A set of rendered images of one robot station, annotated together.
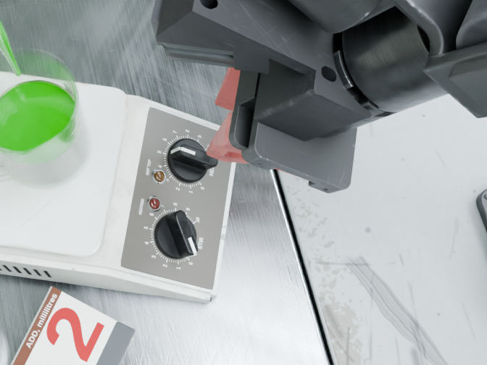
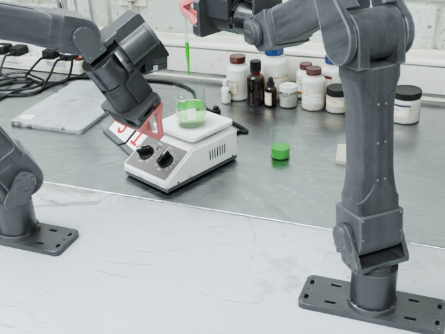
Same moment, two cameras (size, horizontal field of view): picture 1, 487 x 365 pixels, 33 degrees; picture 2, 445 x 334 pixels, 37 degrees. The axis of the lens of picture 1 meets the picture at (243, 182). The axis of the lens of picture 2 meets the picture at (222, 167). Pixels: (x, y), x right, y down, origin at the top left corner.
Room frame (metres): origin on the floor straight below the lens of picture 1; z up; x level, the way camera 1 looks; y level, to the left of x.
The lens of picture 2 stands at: (1.08, -0.67, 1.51)
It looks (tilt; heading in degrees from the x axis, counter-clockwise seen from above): 27 degrees down; 136
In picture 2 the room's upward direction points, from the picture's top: 3 degrees counter-clockwise
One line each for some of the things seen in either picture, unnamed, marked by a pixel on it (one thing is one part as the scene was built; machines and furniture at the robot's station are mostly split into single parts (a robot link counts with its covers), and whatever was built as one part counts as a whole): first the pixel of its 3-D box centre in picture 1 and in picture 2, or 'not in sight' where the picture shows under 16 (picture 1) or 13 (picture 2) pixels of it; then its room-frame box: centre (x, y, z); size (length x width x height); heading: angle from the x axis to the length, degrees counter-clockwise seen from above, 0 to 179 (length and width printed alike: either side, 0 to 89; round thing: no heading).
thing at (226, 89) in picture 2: not in sight; (226, 91); (-0.01, 0.42, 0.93); 0.02 x 0.02 x 0.06
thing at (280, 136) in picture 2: not in sight; (280, 143); (0.29, 0.27, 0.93); 0.04 x 0.04 x 0.06
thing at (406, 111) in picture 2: not in sight; (405, 104); (0.38, 0.60, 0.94); 0.07 x 0.07 x 0.07
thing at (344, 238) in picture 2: not in sight; (370, 242); (0.69, -0.01, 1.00); 0.09 x 0.06 x 0.06; 67
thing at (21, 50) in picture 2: not in sight; (16, 50); (-0.69, 0.23, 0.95); 0.07 x 0.04 x 0.02; 114
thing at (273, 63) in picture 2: not in sight; (273, 71); (0.05, 0.53, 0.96); 0.07 x 0.07 x 0.13
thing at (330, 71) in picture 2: not in sight; (332, 77); (0.18, 0.59, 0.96); 0.06 x 0.06 x 0.11
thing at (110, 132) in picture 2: not in sight; (122, 126); (-0.05, 0.13, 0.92); 0.09 x 0.06 x 0.04; 166
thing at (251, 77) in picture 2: not in sight; (255, 82); (0.05, 0.46, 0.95); 0.04 x 0.04 x 0.11
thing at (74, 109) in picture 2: not in sight; (78, 104); (-0.29, 0.16, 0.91); 0.30 x 0.20 x 0.01; 114
